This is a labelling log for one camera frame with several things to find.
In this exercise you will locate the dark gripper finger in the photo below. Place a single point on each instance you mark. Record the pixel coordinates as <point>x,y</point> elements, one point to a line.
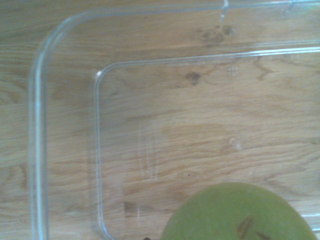
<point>149,238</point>

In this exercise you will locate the green apple with sticker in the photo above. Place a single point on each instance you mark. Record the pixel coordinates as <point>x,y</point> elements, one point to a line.
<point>235,215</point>

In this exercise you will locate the clear plastic rectangular container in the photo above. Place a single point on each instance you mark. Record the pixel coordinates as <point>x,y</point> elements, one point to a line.
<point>175,120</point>

